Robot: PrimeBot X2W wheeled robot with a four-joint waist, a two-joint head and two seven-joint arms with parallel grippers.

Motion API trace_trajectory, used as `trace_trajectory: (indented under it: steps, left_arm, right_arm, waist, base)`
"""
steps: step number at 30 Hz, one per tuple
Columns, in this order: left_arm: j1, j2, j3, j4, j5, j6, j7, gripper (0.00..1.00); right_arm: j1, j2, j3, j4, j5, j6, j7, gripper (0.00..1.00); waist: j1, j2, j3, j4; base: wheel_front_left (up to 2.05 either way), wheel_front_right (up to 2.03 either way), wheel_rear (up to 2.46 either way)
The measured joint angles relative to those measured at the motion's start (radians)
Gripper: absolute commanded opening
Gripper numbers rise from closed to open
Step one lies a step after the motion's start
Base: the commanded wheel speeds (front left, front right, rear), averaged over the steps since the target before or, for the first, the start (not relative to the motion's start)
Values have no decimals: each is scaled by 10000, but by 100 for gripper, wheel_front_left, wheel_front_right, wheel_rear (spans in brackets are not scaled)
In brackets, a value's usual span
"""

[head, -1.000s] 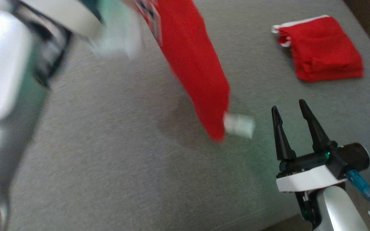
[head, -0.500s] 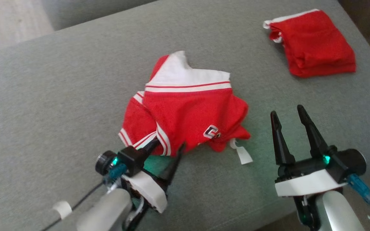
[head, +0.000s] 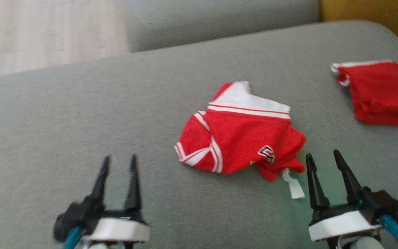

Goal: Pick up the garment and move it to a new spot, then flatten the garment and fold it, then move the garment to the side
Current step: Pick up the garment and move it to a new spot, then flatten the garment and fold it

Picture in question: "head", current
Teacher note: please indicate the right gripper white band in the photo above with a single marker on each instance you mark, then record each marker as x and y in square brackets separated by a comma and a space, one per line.
[340, 223]

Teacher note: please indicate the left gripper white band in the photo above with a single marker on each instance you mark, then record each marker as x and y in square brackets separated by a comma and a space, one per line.
[119, 230]

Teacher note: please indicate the red basketball jersey number 23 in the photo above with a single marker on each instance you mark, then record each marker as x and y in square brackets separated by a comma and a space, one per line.
[244, 138]

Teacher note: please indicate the red shorts with white stripe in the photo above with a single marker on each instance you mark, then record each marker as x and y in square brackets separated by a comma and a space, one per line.
[382, 93]

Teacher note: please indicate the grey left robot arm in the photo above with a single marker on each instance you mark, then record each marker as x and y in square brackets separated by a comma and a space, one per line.
[104, 246]

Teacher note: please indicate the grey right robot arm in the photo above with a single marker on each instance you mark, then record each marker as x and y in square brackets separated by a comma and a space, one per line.
[361, 243]

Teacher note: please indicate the grey sofa seat cushion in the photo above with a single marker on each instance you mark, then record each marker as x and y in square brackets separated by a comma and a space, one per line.
[219, 24]

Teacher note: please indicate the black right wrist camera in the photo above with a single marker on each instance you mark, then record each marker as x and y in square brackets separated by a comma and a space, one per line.
[387, 205]

